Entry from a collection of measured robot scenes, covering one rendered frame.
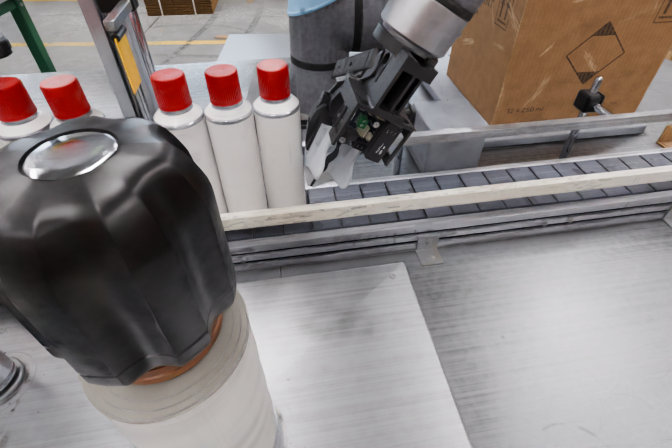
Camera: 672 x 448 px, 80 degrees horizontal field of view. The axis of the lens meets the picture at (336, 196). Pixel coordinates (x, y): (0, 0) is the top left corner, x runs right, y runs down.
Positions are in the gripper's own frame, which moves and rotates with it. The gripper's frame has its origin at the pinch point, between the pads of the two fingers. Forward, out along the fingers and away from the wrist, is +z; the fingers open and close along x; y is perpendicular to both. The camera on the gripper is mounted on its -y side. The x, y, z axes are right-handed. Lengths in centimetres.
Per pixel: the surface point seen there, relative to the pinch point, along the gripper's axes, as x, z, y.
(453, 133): 15.5, -12.0, -2.6
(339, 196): 5.8, 2.9, -1.4
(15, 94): -31.6, 1.8, 1.3
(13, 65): -126, 180, -287
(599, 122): 34.7, -22.7, -2.5
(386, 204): 8.7, -2.2, 4.5
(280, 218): -2.8, 4.8, 4.5
